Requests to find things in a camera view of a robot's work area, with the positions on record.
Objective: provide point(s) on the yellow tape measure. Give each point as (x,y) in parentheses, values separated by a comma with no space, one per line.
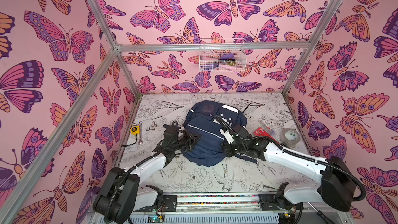
(135,130)

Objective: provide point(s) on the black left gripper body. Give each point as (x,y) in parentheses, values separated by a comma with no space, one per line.
(184,141)

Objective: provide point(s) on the green circuit board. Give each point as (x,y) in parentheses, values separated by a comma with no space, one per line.
(155,219)

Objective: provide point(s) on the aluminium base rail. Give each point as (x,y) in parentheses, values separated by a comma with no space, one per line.
(236,208)

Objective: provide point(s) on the silver wrench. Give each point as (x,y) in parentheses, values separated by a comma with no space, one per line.
(140,132)

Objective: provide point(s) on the red paper pack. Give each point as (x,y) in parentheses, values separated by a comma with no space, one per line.
(261,131)

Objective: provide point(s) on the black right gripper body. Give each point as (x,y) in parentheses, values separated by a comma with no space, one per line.
(231,148)

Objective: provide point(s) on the white wire basket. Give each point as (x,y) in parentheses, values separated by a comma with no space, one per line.
(222,57)

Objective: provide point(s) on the navy blue student backpack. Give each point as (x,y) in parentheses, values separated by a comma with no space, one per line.
(200,120)

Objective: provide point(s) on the black handled screwdriver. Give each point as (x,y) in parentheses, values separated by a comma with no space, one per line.
(322,215)

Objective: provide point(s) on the clear packing tape roll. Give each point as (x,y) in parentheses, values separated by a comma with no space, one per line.
(290,137)

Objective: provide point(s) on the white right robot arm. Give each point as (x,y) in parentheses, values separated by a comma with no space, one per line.
(334,184)

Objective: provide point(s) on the clear plastic stationery case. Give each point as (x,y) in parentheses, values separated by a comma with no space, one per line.
(269,126)

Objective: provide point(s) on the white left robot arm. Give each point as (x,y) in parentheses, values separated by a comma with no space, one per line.
(124,190)

